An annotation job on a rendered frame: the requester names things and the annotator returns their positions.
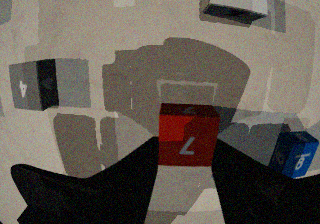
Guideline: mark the dark blue block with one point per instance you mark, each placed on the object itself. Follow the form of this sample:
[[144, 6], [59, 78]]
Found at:
[[293, 153]]

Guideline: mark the white block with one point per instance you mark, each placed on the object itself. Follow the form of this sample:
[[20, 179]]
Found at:
[[237, 9]]

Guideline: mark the dark red block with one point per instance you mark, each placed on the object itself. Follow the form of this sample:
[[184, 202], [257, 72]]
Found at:
[[187, 134]]

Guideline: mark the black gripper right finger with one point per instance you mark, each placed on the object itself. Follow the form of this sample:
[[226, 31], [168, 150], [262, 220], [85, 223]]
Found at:
[[250, 193]]

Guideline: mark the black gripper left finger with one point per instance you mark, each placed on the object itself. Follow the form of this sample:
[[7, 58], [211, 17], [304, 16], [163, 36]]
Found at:
[[118, 195]]

